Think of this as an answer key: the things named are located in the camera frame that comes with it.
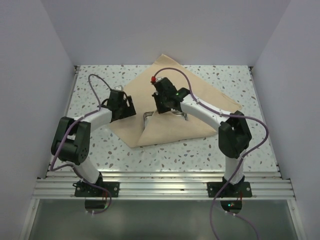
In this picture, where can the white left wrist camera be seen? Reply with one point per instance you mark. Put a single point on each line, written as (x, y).
(118, 88)

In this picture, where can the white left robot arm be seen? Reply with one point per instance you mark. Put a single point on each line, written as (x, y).
(71, 142)

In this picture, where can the beige cloth mat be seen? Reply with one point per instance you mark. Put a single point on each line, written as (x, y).
(166, 127)

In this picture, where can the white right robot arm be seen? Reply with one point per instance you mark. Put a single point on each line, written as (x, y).
(234, 135)

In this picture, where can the stainless steel tray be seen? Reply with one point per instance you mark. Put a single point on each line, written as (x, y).
(147, 116)

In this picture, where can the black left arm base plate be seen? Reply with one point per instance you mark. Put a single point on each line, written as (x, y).
(99, 189)

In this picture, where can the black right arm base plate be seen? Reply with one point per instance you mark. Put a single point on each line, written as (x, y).
(238, 190)

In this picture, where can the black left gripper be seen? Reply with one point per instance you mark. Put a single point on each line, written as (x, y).
(129, 110)

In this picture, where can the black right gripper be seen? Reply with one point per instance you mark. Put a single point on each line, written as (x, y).
(161, 110)

